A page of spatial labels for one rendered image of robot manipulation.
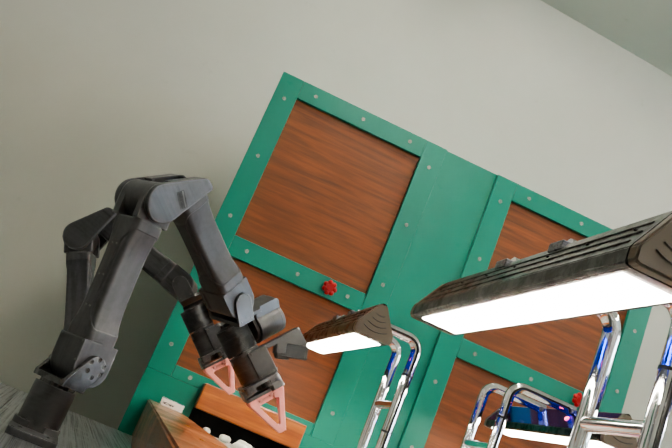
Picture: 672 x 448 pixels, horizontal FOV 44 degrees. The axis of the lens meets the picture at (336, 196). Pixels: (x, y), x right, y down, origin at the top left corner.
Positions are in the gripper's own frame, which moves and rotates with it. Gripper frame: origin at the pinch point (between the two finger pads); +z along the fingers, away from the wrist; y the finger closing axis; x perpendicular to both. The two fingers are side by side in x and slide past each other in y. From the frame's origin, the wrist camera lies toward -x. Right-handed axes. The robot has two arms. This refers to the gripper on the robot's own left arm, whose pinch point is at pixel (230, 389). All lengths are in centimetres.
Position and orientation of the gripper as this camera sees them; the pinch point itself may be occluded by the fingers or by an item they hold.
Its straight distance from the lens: 188.5
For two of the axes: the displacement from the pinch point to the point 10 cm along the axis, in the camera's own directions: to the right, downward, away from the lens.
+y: -2.2, 2.1, 9.5
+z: 4.4, 8.9, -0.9
